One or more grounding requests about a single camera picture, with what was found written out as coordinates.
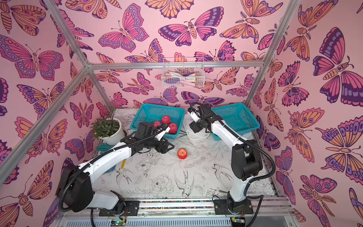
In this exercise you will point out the white plastic tray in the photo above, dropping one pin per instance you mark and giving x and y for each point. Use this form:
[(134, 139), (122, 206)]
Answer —
[(194, 136)]

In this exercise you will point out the right teal plastic basket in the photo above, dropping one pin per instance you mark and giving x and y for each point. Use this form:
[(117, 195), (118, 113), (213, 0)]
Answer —
[(239, 118)]

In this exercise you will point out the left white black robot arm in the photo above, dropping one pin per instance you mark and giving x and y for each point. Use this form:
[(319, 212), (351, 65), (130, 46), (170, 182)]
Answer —
[(75, 190)]

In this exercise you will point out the white wire wall basket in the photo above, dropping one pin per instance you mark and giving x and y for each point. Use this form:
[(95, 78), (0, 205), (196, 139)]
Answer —
[(183, 72)]

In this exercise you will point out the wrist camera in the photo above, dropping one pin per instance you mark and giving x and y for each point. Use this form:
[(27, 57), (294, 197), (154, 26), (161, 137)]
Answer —
[(162, 133), (194, 116)]

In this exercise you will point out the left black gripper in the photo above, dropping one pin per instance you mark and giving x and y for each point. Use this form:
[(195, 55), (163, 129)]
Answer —
[(162, 143)]

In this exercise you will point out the teal plastic basket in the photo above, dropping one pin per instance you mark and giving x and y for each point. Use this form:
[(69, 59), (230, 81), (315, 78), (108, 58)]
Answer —
[(150, 113), (239, 118)]

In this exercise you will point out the potted green plant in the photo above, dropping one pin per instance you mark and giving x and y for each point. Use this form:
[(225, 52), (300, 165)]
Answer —
[(109, 129)]

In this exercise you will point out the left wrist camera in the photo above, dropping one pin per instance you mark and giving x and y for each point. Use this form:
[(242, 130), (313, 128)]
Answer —
[(162, 133)]

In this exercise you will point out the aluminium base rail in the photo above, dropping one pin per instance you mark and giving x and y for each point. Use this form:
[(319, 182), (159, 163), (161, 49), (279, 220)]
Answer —
[(194, 212)]

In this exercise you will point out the left teal plastic basket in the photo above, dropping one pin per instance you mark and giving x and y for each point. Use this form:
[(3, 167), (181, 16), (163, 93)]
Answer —
[(150, 113)]

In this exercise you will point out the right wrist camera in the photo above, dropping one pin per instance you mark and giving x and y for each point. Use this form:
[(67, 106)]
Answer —
[(194, 116)]

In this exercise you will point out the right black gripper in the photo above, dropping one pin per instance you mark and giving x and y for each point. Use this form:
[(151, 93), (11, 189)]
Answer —
[(195, 126)]

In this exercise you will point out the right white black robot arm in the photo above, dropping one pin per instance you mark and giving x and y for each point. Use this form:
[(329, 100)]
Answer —
[(248, 162)]

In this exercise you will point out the netted apple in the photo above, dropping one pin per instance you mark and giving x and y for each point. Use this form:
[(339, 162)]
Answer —
[(182, 153), (173, 128), (166, 119)]

